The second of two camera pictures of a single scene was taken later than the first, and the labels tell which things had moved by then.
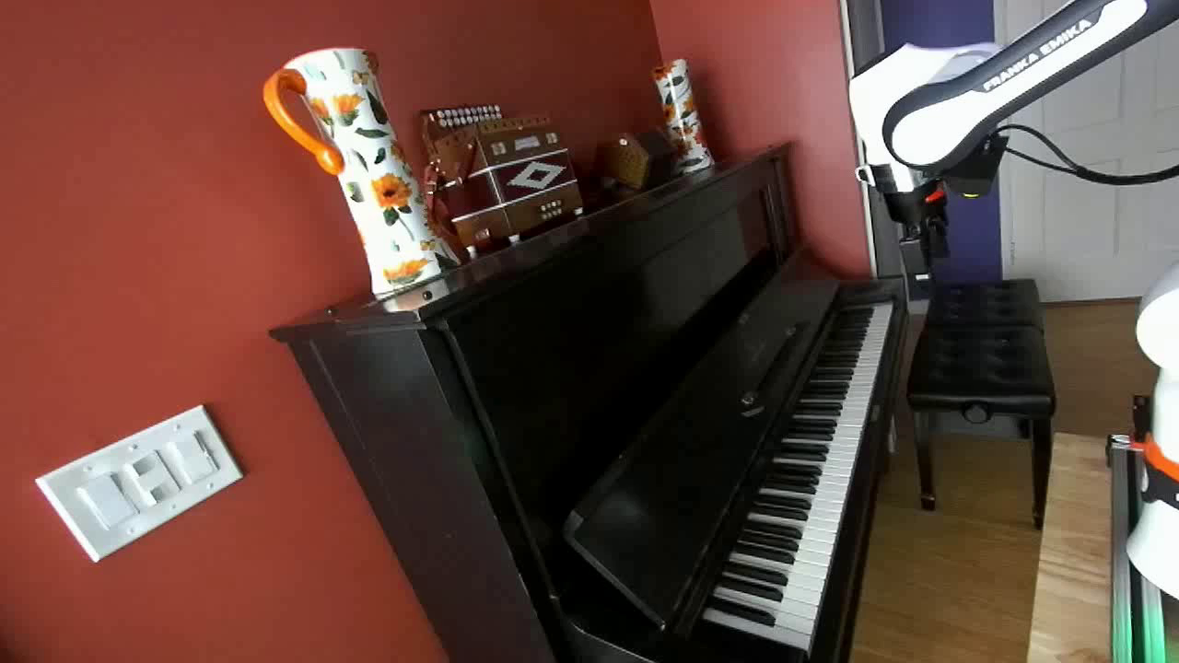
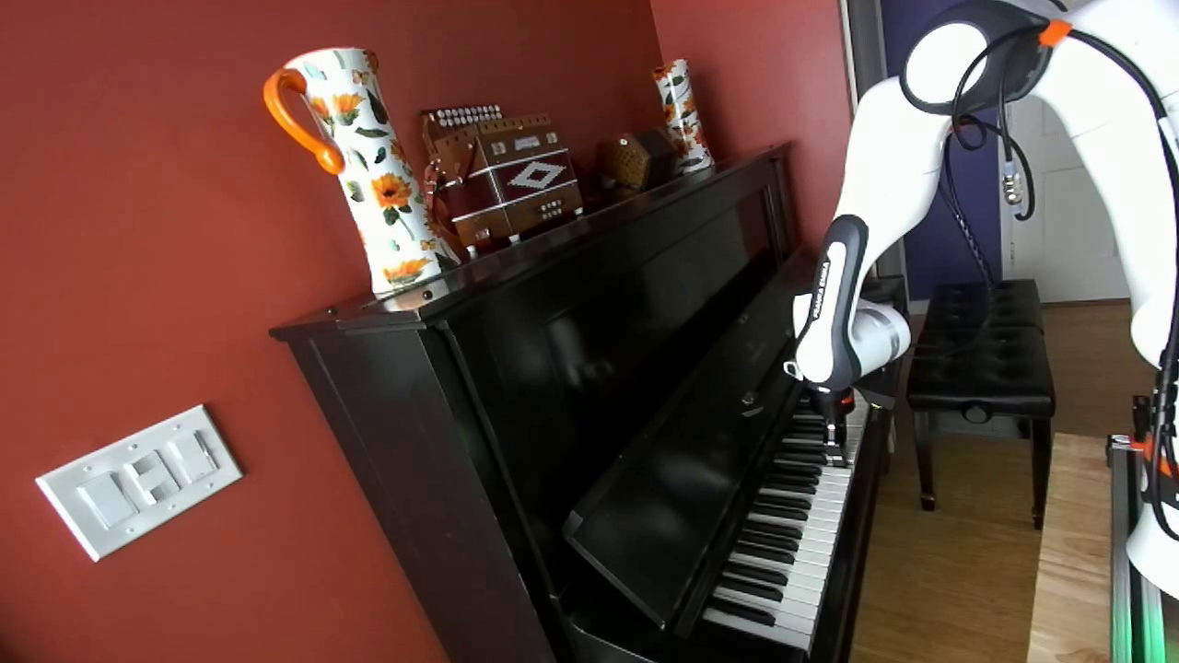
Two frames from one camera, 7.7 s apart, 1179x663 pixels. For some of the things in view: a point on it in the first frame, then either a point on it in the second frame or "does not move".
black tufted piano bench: [981, 352] does not move
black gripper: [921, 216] -> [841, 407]
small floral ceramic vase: [686, 126] does not move
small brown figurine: [627, 164] does not move
